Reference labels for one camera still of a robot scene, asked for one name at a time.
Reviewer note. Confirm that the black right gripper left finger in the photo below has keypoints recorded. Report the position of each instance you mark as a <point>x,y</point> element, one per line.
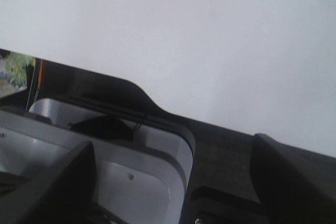
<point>60,194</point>

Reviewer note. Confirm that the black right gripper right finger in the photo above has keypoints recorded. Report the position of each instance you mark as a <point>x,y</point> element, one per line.
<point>293,185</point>

